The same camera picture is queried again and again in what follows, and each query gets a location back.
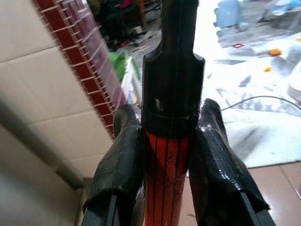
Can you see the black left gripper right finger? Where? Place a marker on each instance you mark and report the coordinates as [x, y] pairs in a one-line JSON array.
[[218, 169]]

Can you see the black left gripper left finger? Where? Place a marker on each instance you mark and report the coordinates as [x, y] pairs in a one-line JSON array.
[[117, 169]]

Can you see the white patterned play mat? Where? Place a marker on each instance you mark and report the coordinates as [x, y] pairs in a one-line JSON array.
[[254, 94]]

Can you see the green plastic bag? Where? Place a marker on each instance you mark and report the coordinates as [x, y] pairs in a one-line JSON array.
[[120, 64]]

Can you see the small orange toy piece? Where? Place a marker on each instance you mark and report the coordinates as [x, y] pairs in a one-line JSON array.
[[267, 69]]

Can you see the red shelf rack with slats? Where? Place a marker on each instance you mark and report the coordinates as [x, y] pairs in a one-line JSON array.
[[81, 54]]

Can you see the red square toy piece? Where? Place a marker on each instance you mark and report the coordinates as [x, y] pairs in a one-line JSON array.
[[239, 45]]

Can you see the orange toy block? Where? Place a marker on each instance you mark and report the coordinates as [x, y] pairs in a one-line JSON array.
[[275, 52]]

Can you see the light blue plastic stool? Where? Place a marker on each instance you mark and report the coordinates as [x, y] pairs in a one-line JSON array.
[[229, 15]]

